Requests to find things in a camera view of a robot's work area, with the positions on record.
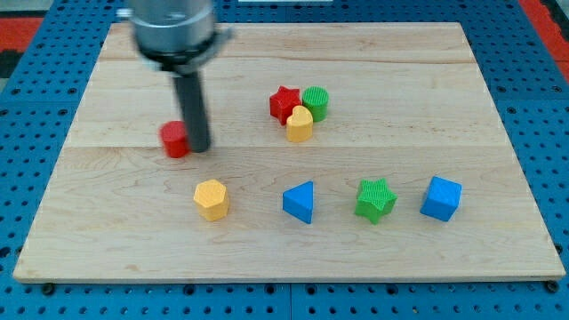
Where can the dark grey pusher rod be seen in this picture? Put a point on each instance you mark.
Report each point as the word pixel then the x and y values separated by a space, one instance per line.
pixel 191 101

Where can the red cylinder block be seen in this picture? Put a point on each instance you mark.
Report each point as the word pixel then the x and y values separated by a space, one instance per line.
pixel 174 139

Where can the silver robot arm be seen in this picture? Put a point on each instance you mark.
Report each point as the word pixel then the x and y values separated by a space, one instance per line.
pixel 180 37

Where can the yellow hexagon block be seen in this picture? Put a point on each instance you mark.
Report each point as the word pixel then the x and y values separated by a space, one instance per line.
pixel 211 199

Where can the red star block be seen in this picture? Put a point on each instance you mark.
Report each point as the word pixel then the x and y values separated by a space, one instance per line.
pixel 282 102

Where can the yellow heart block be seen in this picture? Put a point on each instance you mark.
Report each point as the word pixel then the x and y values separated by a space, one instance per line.
pixel 299 125

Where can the green cylinder block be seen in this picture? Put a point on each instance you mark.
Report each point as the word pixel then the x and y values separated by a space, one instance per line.
pixel 316 99

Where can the blue triangle block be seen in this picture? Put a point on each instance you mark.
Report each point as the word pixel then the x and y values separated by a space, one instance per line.
pixel 299 201

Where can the wooden board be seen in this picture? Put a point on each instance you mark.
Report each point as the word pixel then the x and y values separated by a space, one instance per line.
pixel 407 102

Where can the green star block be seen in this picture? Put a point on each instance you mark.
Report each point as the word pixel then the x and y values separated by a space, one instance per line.
pixel 374 200

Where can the blue cube block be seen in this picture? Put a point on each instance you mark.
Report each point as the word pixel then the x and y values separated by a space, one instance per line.
pixel 442 199

